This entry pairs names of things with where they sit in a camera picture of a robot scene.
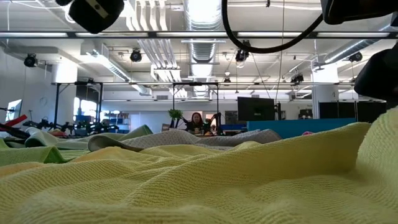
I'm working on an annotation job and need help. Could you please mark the yellow microfiber towel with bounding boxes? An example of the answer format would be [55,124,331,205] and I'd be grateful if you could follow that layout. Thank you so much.
[0,107,398,224]

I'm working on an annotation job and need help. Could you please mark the green leafy potted plant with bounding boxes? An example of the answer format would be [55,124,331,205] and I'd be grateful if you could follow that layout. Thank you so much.
[167,108,184,129]

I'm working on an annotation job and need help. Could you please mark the black partition panels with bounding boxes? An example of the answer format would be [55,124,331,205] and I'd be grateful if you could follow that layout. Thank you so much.
[319,101,387,124]

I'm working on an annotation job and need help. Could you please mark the blue plastic bin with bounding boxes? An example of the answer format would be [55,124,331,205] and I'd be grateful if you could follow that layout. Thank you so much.
[247,117,357,140]

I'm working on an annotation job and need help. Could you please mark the red strap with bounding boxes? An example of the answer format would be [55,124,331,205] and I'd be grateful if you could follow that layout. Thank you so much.
[2,114,28,128]

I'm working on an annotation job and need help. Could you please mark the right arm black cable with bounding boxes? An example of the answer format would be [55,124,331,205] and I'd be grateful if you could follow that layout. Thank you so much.
[221,0,324,54]

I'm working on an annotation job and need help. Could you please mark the background black robot arms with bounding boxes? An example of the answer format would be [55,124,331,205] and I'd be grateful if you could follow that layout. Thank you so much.
[23,119,121,138]

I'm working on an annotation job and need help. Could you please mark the person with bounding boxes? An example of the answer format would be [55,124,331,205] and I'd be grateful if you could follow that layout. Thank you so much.
[185,111,206,135]

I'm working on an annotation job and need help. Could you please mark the black rig frame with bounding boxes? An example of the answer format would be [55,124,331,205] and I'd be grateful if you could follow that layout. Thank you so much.
[51,81,104,128]
[172,82,220,129]

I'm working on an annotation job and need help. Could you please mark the grey waffle towel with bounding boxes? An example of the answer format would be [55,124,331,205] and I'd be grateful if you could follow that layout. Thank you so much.
[88,129,282,152]

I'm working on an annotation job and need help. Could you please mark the black computer monitor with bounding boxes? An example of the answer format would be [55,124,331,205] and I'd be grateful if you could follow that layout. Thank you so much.
[237,96,276,122]

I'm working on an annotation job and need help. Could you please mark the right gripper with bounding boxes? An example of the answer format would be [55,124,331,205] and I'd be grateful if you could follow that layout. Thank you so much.
[320,0,398,25]

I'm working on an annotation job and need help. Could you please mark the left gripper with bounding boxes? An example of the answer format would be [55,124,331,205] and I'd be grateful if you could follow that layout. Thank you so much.
[68,0,125,34]

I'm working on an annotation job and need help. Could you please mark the silver ceiling duct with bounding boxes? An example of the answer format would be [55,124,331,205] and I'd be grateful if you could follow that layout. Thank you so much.
[183,0,225,98]

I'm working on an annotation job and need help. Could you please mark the bright white monitor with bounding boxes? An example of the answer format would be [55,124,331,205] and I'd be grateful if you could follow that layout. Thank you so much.
[5,99,23,122]

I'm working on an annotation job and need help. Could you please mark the pale green microfiber towel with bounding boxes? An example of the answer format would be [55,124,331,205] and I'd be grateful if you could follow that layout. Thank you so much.
[24,124,154,150]

